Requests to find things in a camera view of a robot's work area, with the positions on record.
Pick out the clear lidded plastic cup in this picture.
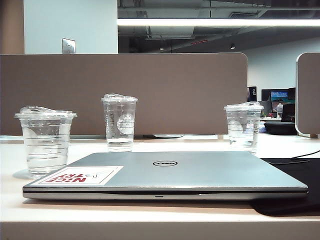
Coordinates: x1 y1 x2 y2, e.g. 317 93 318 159
14 106 78 176

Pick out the clear cup with round logo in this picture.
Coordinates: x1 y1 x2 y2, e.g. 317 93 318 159
100 93 139 153

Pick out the silver Dell laptop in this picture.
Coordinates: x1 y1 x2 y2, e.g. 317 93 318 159
21 151 309 201

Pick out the clear cup with white label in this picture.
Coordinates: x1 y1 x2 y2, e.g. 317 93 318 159
223 101 265 155

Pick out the wide brown desk partition panel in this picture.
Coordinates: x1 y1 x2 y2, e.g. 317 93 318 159
0 52 249 138

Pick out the black sign with number two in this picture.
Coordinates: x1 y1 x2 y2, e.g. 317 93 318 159
248 86 258 102

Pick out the long ceiling light strip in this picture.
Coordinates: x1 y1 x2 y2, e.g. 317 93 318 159
117 18 320 27

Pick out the black round cushion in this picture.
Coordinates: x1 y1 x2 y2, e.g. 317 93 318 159
263 121 298 136

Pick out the monitor with blue picture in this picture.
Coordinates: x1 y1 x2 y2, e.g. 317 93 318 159
269 90 289 103

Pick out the black office chair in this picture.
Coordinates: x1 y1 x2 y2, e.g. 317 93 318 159
281 103 297 123

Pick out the black desk mat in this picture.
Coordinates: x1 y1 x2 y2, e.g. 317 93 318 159
249 156 320 216

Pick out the metal wall switch plate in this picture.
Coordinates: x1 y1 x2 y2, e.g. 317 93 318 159
61 37 77 55

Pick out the thin black cable red plug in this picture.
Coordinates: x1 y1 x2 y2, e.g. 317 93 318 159
291 149 320 159

